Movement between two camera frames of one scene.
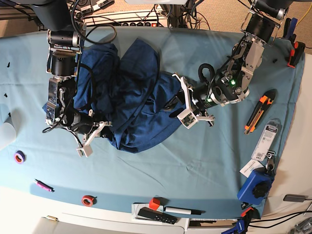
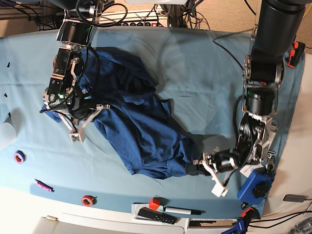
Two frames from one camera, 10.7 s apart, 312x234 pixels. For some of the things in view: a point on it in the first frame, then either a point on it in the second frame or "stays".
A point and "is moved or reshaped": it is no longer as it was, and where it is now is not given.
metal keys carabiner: x=270 y=165 stays
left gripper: x=86 y=148 → x=78 y=116
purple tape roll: x=19 y=157 stays
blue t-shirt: x=125 y=93 is moved or reshaped
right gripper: x=191 y=116 → x=219 y=161
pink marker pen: x=44 y=185 stays
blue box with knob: x=255 y=186 stays
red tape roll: x=88 y=201 stays
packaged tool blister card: x=266 y=140 stays
